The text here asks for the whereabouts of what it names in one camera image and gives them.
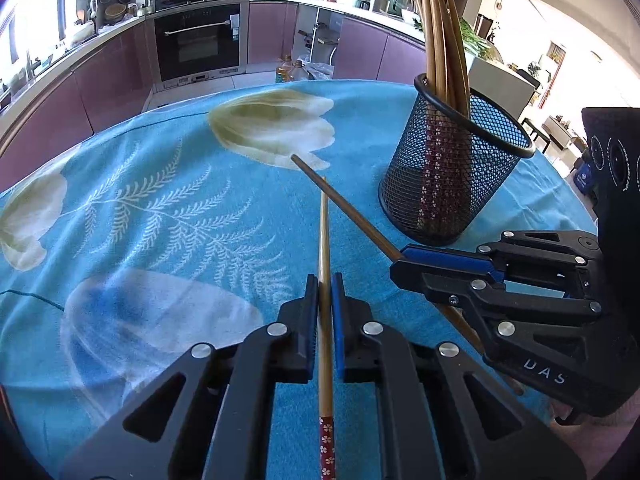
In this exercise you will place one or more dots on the brown bowl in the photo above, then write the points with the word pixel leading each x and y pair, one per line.
pixel 116 12

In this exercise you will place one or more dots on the bunch of wooden chopsticks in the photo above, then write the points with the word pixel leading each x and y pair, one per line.
pixel 437 60

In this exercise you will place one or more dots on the pale boxy appliance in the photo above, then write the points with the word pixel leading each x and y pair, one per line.
pixel 500 85

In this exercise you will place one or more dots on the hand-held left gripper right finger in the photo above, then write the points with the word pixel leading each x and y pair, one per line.
pixel 339 340

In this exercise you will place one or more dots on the dark curved object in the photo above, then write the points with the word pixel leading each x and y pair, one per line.
pixel 15 450

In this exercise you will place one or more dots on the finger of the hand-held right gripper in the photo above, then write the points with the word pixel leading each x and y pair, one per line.
pixel 435 282
pixel 450 261

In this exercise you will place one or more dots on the blue floral tablecloth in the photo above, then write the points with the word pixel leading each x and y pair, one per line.
pixel 150 240

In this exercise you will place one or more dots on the green leafy vegetables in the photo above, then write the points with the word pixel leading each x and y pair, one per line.
pixel 477 42

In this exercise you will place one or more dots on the black built-in oven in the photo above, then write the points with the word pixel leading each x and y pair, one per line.
pixel 200 45

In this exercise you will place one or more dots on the low living room table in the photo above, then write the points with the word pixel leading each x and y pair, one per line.
pixel 562 130

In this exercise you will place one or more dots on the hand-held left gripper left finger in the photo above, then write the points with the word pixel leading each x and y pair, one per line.
pixel 300 340

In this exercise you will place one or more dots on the blue bin white emblem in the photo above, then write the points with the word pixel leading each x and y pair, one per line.
pixel 584 177

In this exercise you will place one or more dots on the purple kitchen cabinets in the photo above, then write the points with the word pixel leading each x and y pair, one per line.
pixel 265 30

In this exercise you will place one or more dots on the light chopstick red floral end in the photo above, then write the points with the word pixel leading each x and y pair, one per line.
pixel 325 310

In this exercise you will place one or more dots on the dark brown single chopstick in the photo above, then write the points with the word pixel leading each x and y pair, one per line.
pixel 345 206

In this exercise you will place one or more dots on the black mesh utensil holder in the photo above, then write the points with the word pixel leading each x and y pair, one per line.
pixel 490 180

